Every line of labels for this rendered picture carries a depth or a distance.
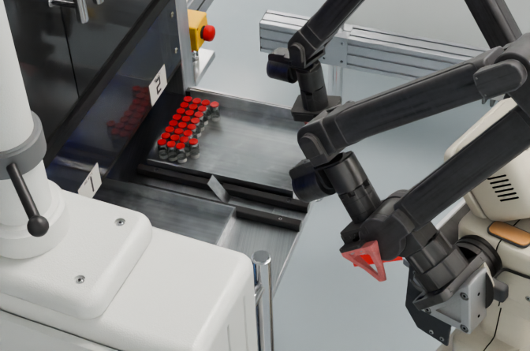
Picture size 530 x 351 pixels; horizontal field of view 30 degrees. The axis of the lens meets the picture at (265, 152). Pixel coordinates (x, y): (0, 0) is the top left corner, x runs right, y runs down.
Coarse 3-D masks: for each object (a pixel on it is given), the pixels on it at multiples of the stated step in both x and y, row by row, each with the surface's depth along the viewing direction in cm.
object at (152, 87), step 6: (162, 66) 223; (162, 72) 223; (156, 78) 221; (162, 78) 224; (150, 84) 218; (156, 84) 221; (162, 84) 225; (150, 90) 219; (156, 90) 222; (162, 90) 226; (156, 96) 223
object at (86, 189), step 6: (96, 168) 200; (90, 174) 198; (96, 174) 201; (90, 180) 199; (96, 180) 201; (84, 186) 197; (90, 186) 199; (96, 186) 202; (78, 192) 195; (84, 192) 197; (90, 192) 200
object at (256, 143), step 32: (192, 96) 239; (224, 96) 236; (224, 128) 232; (256, 128) 232; (288, 128) 232; (160, 160) 225; (192, 160) 224; (224, 160) 224; (256, 160) 224; (288, 160) 223; (288, 192) 212
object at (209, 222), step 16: (96, 192) 218; (112, 192) 217; (128, 192) 217; (144, 192) 215; (160, 192) 213; (128, 208) 214; (144, 208) 214; (160, 208) 213; (176, 208) 213; (192, 208) 213; (208, 208) 211; (224, 208) 209; (160, 224) 210; (176, 224) 210; (192, 224) 210; (208, 224) 210; (224, 224) 210; (208, 240) 206; (224, 240) 206
